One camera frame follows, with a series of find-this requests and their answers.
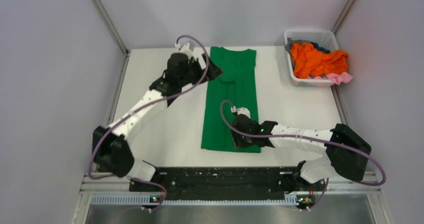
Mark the green t-shirt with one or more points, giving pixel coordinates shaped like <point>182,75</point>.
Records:
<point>237,84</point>

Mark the blue garment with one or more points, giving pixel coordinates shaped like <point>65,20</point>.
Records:
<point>319,48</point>

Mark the grey garment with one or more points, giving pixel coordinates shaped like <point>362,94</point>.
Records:
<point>290,42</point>

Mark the orange t-shirt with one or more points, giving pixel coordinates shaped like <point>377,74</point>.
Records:
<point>310,62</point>

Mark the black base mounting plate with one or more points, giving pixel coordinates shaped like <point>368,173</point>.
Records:
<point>226,184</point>

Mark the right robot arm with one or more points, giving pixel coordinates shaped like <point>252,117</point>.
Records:
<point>342,151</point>

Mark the pink garment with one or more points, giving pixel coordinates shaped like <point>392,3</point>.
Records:
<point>336,78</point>

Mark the white plastic laundry basket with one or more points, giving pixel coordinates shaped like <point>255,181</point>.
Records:
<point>325,38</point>

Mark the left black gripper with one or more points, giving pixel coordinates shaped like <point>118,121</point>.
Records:
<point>213,71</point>

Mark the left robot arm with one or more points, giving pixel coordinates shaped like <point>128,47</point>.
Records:
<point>111,145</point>

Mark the aluminium frame rail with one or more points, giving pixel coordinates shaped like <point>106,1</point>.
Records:
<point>116,191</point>

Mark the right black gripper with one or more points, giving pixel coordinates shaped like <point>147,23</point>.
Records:
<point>238,142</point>

